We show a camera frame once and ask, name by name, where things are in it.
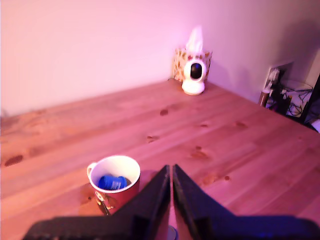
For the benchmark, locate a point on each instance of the blue coffee capsule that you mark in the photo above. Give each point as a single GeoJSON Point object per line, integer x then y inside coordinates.
{"type": "Point", "coordinates": [111, 182]}

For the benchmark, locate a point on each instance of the red coffee mug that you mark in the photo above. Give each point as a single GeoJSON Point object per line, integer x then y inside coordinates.
{"type": "Point", "coordinates": [125, 197]}

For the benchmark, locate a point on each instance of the leaf print tissue box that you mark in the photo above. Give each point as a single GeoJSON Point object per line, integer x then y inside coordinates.
{"type": "Point", "coordinates": [180, 65]}

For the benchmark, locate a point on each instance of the round glass side table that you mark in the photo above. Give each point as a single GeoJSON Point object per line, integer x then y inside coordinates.
{"type": "Point", "coordinates": [297, 86]}

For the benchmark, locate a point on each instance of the white tissue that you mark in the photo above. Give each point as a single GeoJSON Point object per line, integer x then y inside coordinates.
{"type": "Point", "coordinates": [196, 40]}

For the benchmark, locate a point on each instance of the small white round camera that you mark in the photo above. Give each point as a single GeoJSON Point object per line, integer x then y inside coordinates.
{"type": "Point", "coordinates": [193, 85]}

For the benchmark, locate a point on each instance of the black metal stand frame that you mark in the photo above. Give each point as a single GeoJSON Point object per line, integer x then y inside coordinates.
{"type": "Point", "coordinates": [312, 100]}

